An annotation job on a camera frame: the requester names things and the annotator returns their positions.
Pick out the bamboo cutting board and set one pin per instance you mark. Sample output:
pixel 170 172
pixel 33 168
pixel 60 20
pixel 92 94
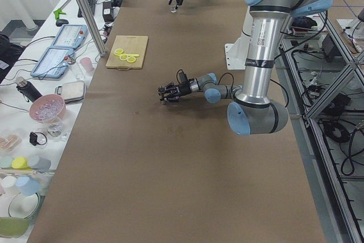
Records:
pixel 130 44

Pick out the lemon slice middle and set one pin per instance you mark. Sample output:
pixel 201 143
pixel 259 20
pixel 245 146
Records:
pixel 123 57

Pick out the pink bowl with ice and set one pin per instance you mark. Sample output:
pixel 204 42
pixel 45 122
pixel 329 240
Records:
pixel 47 107

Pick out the blue teach pendant far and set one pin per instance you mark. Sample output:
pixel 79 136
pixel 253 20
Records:
pixel 70 36

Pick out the blue teach pendant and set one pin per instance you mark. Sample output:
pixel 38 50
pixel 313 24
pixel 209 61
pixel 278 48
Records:
pixel 53 63
pixel 70 36

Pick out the lemon slice upper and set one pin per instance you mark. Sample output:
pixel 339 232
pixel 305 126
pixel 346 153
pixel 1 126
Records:
pixel 118 51

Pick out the yellow plastic knife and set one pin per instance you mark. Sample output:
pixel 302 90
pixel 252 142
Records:
pixel 134 55

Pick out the blue teach pendant near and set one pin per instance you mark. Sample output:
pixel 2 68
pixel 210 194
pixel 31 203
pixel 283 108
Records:
pixel 53 63

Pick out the yellow cup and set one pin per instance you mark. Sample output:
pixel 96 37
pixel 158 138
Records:
pixel 20 163

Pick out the lemon slice lower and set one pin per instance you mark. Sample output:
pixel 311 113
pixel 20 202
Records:
pixel 131 59

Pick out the white lidded container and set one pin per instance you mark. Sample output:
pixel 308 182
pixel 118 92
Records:
pixel 72 92

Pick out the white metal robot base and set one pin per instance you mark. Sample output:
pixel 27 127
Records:
pixel 236 53

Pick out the clear glass measuring beaker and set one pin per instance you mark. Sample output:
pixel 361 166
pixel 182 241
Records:
pixel 173 9

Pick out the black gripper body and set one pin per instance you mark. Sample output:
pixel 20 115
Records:
pixel 183 89

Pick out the pink plastic cup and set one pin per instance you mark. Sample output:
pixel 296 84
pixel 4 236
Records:
pixel 87 65

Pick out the green bowl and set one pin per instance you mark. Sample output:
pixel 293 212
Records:
pixel 13 227

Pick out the lemon slice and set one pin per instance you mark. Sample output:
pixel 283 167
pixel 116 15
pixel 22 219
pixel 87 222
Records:
pixel 123 57
pixel 118 51
pixel 131 59

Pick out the aluminium frame post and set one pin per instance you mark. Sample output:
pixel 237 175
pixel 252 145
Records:
pixel 91 24

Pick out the black water bottle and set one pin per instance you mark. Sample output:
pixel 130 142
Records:
pixel 27 89

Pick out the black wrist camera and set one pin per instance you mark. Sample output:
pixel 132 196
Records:
pixel 181 77

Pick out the white plate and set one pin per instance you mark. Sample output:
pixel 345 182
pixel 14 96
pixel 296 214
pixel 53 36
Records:
pixel 24 207

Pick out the black keyboard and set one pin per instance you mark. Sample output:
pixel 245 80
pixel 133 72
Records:
pixel 88 2

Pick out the light blue cup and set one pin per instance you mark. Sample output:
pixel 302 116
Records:
pixel 27 185

